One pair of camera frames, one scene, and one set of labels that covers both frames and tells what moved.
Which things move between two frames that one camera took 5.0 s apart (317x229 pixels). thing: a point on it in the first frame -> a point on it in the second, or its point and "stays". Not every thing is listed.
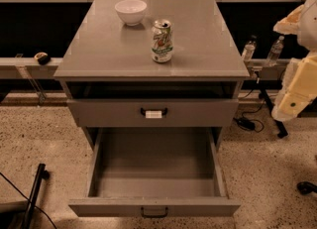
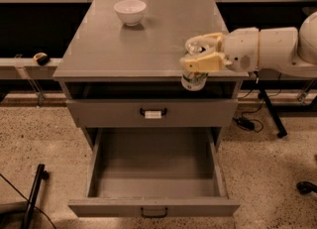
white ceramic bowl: x=131 y=11 stays
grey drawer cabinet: x=111 y=81 stays
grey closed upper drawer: x=152 y=113 stays
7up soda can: x=161 y=41 -> x=194 y=80
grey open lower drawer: x=156 y=171 stays
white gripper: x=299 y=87 -> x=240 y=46
